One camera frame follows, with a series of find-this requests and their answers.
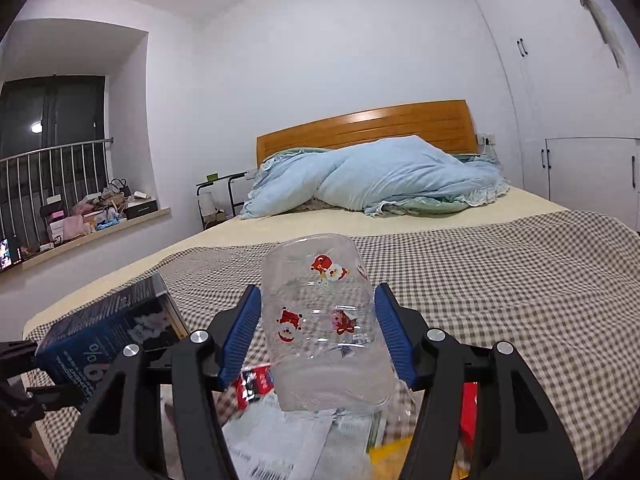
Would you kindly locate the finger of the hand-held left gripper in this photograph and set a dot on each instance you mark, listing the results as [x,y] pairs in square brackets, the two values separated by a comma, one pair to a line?
[55,396]
[17,355]

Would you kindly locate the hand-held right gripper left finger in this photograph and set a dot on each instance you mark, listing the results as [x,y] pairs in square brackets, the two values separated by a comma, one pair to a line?
[242,335]

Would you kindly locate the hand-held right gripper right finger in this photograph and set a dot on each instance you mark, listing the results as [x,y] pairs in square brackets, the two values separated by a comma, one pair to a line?
[395,335]

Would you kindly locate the small red snack packet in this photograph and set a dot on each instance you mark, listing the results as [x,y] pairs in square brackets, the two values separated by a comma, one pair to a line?
[252,385]

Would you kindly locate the clear printed plastic cup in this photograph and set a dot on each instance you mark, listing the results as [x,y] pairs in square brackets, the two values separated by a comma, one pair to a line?
[325,320]

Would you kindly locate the blue white milk carton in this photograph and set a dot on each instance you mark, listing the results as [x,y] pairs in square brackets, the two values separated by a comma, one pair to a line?
[100,330]

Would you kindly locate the large red snack bag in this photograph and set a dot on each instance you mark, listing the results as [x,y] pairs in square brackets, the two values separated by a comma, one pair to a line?
[469,410]

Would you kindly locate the white green wipes packet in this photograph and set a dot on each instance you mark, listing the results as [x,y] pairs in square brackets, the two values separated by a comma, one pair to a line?
[280,435]

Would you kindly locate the yellow snack packet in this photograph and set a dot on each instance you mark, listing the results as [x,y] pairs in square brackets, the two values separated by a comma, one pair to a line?
[395,455]

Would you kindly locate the small lit screen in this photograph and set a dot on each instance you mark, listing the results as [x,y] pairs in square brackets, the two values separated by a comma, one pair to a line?
[7,255]

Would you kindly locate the wooden bed with checkered cover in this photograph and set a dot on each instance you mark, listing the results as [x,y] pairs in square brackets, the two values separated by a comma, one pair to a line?
[500,285]

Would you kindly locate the white cylinder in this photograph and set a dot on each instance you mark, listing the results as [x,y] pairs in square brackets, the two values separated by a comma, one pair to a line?
[206,205]

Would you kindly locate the green ruffled quilt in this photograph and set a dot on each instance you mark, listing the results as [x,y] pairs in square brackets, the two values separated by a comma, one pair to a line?
[440,206]

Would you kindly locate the pink bag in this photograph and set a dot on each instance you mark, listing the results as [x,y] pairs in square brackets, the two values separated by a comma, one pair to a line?
[67,227]

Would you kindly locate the black metal bedside rack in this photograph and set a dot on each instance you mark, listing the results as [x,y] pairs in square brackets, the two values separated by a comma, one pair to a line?
[231,195]

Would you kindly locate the beige window sill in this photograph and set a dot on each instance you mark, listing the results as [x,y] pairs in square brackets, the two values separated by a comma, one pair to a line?
[140,222]

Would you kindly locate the blue packet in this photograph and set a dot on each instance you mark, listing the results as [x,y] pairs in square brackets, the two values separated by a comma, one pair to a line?
[107,224]

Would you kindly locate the light blue duvet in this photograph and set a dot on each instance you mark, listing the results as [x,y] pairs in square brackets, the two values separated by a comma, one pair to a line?
[390,175]

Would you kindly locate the black box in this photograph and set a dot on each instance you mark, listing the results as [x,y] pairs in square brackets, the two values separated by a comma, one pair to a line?
[140,208]

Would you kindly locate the black handbag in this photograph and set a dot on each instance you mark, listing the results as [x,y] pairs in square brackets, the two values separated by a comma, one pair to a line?
[120,189]

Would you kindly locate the dark glass window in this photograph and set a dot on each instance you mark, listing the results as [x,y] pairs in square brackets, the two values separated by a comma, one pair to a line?
[65,110]

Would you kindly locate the white wardrobe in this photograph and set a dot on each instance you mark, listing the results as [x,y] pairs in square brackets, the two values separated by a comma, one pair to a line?
[560,110]

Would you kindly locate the hanging grey cloth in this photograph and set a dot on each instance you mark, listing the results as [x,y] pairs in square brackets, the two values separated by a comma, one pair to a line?
[602,25]

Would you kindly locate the wall socket with charger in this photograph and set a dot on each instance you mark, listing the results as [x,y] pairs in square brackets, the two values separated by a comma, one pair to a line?
[486,138]

